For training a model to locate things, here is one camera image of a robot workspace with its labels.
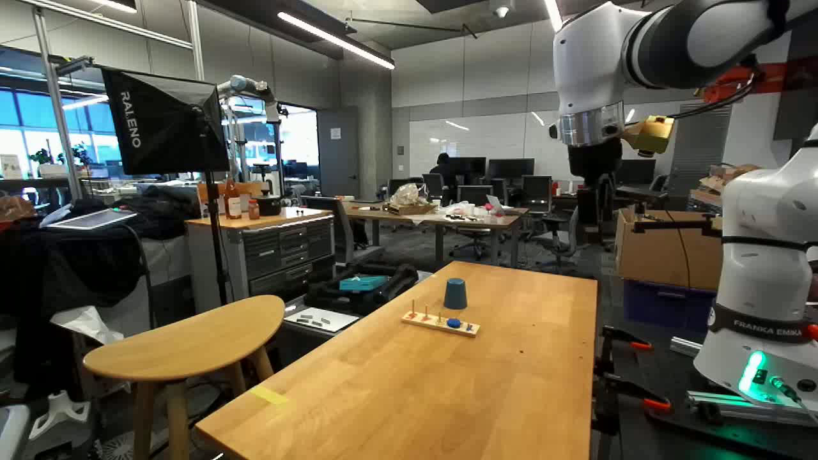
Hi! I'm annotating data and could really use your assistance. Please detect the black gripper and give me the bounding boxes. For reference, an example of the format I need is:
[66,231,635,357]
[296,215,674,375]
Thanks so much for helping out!
[567,137,626,249]

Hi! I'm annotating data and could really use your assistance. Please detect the wooden number peg base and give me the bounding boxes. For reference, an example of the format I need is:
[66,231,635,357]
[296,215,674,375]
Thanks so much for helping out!
[399,300,482,339]

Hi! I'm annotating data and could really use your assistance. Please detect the black office chair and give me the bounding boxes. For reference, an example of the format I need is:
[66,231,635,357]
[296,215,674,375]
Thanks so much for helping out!
[453,182,498,260]
[516,171,558,215]

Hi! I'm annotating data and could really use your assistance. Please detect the cardboard box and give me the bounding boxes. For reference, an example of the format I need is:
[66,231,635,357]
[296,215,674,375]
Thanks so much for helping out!
[614,204,725,297]

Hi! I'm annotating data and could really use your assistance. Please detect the black computer monitor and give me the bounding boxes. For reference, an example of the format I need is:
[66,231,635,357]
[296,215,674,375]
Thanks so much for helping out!
[486,155,539,182]
[444,154,488,185]

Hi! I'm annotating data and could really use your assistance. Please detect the blue storage bin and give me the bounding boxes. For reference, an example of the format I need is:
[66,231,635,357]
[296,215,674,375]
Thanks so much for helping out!
[620,278,718,337]

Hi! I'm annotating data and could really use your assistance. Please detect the long wooden office table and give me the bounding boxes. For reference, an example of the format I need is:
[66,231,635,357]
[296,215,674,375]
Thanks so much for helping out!
[343,200,532,268]

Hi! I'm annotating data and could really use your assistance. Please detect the blue plastic cup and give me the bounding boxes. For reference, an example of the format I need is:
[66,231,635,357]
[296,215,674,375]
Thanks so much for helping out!
[443,275,470,311]

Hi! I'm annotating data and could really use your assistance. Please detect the white crumpled bag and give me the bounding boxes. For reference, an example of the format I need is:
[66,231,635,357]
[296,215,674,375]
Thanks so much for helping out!
[384,182,439,218]

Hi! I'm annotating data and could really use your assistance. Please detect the black bag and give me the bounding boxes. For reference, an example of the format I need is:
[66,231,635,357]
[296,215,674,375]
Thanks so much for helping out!
[305,260,421,318]

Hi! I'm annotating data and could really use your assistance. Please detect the grey door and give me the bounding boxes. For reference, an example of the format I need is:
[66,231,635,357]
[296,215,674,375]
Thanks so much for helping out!
[320,105,364,200]

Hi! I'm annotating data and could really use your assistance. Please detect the long ceiling light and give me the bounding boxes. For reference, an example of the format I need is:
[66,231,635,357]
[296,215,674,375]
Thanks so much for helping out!
[274,8,399,75]

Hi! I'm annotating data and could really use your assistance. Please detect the grey drawer cabinet wooden top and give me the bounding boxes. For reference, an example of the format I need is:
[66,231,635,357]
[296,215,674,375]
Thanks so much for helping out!
[185,204,337,311]

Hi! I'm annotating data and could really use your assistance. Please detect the orange bottles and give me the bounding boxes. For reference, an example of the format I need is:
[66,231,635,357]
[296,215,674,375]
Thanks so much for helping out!
[220,180,264,222]

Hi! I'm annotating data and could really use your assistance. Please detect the yellow tape strip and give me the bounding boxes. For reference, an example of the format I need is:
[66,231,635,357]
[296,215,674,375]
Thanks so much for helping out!
[247,384,295,408]

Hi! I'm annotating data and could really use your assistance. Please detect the black light stand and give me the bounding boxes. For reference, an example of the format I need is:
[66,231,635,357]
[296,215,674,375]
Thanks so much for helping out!
[203,169,234,306]

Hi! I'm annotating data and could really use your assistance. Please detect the wooden stool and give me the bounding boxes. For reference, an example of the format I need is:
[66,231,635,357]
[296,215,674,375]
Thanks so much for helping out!
[82,293,289,460]

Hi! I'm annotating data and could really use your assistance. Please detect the black softbox light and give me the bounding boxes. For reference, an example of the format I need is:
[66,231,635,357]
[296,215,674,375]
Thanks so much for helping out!
[99,66,233,180]

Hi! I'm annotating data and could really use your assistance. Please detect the white laptop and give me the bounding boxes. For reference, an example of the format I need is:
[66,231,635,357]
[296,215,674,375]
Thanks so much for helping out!
[39,204,140,236]

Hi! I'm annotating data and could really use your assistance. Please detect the black cloth pile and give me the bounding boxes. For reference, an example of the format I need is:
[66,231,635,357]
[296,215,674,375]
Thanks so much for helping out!
[0,197,148,396]

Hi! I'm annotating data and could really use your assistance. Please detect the metal pole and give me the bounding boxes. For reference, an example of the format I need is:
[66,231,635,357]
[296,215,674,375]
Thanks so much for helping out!
[31,6,85,204]

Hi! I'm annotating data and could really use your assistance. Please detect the yellow wrist camera housing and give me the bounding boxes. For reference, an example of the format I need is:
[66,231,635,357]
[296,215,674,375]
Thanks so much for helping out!
[618,113,679,155]

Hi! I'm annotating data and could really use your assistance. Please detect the red handled clamp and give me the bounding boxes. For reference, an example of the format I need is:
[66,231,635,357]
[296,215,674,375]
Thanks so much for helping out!
[594,380,674,430]
[597,324,656,357]

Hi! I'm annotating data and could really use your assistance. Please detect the white wall whiteboard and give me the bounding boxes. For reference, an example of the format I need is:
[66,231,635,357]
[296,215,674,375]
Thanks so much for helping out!
[403,109,567,187]

